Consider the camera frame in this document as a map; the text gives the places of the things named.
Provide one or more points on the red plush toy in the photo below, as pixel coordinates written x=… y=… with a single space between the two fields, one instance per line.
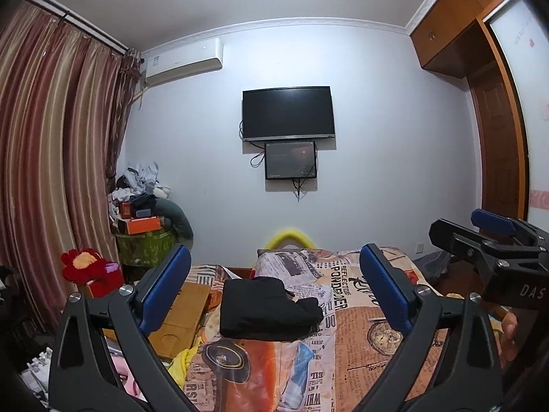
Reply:
x=83 y=268

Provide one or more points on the pile of clothes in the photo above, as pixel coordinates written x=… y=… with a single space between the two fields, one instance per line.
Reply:
x=139 y=180

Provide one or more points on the wooden overhead cabinet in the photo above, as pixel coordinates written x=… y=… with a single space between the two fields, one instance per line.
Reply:
x=454 y=21

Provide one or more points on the small black wall monitor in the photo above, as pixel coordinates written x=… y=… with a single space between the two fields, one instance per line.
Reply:
x=291 y=160

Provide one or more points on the white air conditioner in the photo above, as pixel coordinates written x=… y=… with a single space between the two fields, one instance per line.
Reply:
x=184 y=62

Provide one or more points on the striped brown curtain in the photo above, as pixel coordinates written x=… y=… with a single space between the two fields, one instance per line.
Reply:
x=47 y=158

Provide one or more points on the small brown box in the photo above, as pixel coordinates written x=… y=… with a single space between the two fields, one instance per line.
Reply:
x=125 y=210

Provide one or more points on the scattered magazines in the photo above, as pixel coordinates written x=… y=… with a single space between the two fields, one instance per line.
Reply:
x=38 y=364

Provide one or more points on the white curtain rail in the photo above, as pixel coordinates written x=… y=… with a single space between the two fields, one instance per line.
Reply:
x=77 y=19

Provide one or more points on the white wall socket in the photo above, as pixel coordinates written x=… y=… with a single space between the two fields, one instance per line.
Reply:
x=420 y=248

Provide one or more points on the orange flat box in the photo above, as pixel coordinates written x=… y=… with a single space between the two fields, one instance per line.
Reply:
x=143 y=225

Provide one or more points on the printed blanket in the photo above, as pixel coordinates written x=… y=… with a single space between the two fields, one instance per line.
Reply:
x=364 y=339

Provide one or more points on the white wardrobe door pink print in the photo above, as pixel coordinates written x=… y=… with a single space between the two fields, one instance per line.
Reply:
x=532 y=94

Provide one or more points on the yellow cloth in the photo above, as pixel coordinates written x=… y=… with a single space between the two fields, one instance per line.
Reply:
x=182 y=362

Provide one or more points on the grey cushion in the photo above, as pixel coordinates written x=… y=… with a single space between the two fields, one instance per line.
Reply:
x=180 y=221

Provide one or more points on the wooden lap desk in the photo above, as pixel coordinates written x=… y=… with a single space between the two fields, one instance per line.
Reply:
x=184 y=309

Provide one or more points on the brown wooden door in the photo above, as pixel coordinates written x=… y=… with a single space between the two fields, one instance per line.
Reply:
x=499 y=150

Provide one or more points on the large black wall television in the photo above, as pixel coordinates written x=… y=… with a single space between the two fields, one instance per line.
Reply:
x=287 y=113

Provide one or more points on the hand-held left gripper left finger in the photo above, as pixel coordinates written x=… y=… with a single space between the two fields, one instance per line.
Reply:
x=165 y=287

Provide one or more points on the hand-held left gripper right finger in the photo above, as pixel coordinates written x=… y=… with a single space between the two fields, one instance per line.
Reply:
x=386 y=287

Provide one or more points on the person's right hand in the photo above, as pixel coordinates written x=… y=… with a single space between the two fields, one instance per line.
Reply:
x=510 y=334

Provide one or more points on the grey blue bag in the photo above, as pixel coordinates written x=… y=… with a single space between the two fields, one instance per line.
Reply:
x=431 y=266

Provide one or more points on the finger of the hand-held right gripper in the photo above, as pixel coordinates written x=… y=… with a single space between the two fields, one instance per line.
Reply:
x=493 y=222
x=454 y=240

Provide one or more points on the black hooded jacket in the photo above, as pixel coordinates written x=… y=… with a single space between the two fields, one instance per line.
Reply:
x=266 y=309

